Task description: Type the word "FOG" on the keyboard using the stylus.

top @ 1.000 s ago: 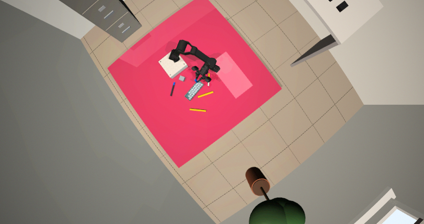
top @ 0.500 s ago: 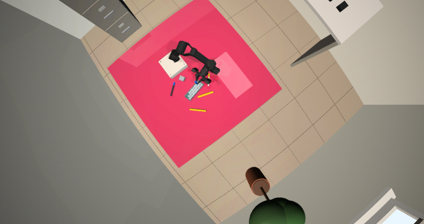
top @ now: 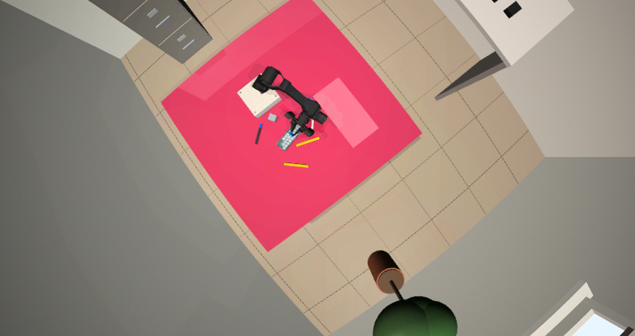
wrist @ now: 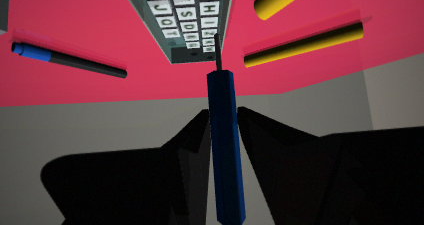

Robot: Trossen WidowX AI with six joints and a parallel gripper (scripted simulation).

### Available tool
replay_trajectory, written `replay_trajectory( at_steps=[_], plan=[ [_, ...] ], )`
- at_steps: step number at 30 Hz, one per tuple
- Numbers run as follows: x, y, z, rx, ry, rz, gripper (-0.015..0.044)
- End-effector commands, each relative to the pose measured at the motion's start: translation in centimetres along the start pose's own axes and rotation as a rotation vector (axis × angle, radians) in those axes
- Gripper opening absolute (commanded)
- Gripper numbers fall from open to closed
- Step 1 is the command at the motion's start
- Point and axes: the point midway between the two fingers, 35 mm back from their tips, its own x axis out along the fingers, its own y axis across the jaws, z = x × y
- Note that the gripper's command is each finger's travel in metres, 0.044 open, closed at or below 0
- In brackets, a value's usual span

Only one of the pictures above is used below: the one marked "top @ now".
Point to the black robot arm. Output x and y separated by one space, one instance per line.
310 108

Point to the keyboard with white letter keys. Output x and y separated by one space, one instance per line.
285 141

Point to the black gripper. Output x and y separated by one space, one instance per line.
301 120

